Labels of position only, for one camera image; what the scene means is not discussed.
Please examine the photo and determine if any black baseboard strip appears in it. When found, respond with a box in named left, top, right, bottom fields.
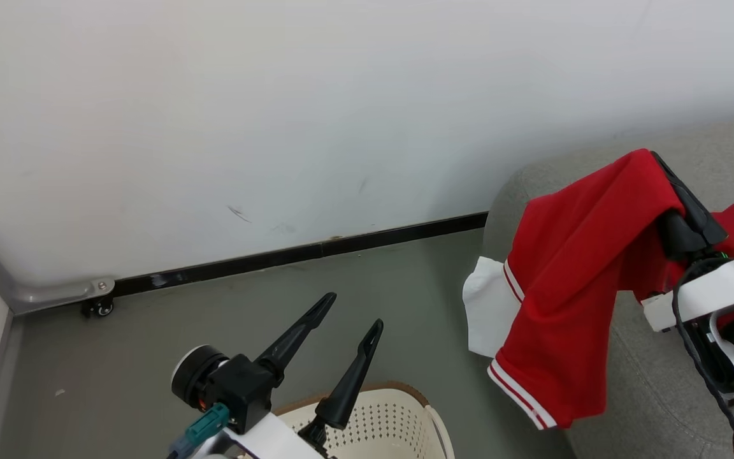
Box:
left=114, top=212, right=489, bottom=297

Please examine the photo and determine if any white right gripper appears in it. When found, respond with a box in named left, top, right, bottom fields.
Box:
left=641, top=150, right=734, bottom=333

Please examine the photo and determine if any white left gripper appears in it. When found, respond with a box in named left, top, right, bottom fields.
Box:
left=192, top=292, right=385, bottom=459

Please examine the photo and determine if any teal camera cable connector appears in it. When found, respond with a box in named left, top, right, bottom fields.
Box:
left=168, top=403, right=231, bottom=458

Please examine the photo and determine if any red and white garment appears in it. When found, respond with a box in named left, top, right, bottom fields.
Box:
left=462, top=149, right=734, bottom=431

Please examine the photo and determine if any grey metal partition frame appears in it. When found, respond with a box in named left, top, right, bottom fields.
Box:
left=0, top=214, right=116, bottom=459

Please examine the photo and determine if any grey fabric sofa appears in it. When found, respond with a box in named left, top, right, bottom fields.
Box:
left=482, top=118, right=734, bottom=459

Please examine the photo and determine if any white perforated laundry basket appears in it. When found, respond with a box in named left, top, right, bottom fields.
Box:
left=271, top=381, right=456, bottom=459

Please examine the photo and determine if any small black caster wheel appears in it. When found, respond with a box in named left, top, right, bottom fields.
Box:
left=82, top=295, right=115, bottom=318

